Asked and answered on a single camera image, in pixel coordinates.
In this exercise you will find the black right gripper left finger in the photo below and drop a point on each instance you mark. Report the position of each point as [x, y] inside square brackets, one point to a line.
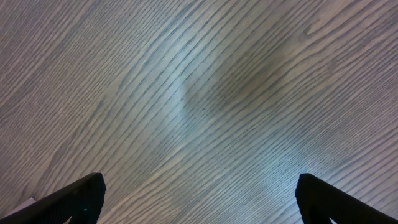
[79, 202]

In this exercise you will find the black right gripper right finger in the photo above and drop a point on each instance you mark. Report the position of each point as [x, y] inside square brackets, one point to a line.
[320, 202]

